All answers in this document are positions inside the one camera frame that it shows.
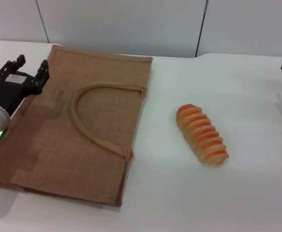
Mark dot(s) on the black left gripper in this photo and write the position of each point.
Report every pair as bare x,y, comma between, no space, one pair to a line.
10,94

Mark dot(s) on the brown jute handbag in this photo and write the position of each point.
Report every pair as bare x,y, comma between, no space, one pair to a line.
83,135

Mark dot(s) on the orange striped bread loaf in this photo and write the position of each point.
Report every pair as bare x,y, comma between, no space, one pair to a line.
201,134

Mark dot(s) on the metal door hinge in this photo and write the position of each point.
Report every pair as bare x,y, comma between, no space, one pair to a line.
205,8

